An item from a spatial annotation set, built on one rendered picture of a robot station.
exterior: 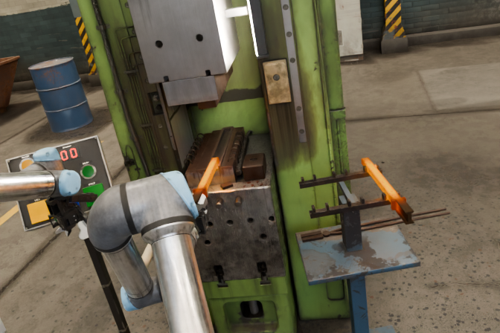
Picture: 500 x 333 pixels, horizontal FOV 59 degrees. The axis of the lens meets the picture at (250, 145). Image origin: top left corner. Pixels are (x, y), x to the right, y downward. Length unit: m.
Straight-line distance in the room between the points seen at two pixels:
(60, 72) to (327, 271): 5.09
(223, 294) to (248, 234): 0.35
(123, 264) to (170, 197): 0.25
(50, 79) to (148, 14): 4.65
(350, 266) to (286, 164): 0.51
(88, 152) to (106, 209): 0.86
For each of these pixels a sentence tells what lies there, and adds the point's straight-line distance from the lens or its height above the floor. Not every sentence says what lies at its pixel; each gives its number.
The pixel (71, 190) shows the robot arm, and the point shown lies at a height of 1.22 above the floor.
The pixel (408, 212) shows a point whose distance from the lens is 1.43.
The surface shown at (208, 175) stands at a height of 1.02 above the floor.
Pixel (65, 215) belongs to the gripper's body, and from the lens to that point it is 1.57.
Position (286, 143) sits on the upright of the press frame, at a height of 1.00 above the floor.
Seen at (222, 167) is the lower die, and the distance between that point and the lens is 1.77.
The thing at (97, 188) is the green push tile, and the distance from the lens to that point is 1.79.
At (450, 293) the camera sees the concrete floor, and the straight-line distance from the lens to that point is 2.59.
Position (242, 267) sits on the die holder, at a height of 0.53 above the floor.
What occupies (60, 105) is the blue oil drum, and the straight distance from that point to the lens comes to 6.29.
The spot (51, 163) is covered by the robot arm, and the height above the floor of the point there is 1.25.
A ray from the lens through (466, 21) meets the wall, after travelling 7.74.
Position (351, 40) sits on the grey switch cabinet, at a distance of 6.95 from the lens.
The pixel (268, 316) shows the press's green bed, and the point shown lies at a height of 0.20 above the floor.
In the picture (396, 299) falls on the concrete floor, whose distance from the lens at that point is 2.53.
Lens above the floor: 1.74
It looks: 23 degrees down
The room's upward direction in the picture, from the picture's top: 10 degrees counter-clockwise
